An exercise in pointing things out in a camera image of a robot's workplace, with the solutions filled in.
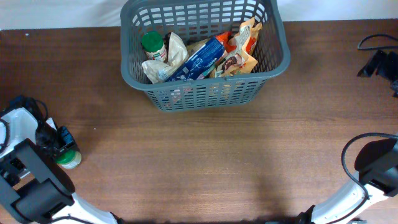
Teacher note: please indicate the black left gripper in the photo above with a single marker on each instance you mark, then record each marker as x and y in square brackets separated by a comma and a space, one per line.
[66, 141]

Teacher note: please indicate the green lid pale jar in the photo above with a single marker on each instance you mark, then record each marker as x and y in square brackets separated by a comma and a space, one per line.
[70, 159]

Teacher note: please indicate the beige powder plastic bag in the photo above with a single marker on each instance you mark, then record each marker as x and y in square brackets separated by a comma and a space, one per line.
[177, 54]

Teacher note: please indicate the green lid Knorr jar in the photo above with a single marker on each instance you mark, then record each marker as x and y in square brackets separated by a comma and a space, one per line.
[154, 46]

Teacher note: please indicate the orange brown snack pouch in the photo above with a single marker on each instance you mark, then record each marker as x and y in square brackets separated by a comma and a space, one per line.
[237, 58]

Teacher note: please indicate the blue white cracker box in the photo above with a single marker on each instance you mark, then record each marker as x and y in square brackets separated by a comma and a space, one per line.
[199, 62]

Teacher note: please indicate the orange red pasta packet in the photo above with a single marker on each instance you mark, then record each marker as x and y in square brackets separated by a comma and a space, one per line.
[224, 38]

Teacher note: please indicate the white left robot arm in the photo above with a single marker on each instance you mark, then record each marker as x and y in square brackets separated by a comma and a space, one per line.
[35, 154]

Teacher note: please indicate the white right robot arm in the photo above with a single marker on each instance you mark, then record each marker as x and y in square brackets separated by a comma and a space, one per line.
[374, 180]

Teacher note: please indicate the grey plastic lattice basket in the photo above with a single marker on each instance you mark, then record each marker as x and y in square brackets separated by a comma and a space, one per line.
[194, 21]

